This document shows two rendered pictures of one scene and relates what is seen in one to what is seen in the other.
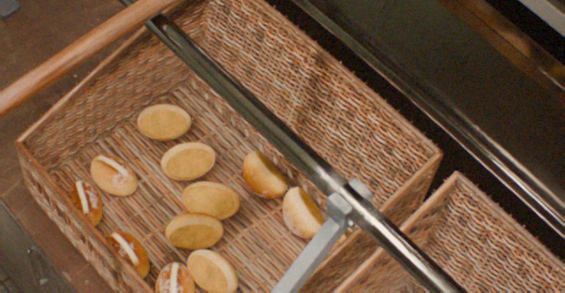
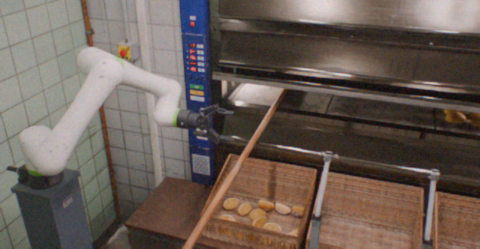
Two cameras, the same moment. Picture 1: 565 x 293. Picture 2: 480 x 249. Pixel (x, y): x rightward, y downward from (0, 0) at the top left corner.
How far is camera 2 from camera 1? 1.34 m
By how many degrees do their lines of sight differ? 33
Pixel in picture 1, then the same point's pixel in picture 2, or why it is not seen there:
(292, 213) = (280, 208)
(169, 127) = (233, 203)
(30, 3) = (162, 195)
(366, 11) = (283, 142)
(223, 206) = (262, 213)
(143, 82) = not seen: hidden behind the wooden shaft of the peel
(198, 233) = (262, 220)
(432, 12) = (302, 132)
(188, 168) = (246, 210)
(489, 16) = (322, 121)
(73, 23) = (181, 195)
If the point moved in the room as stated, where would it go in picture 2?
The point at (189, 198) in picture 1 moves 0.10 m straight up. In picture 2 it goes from (253, 214) to (253, 201)
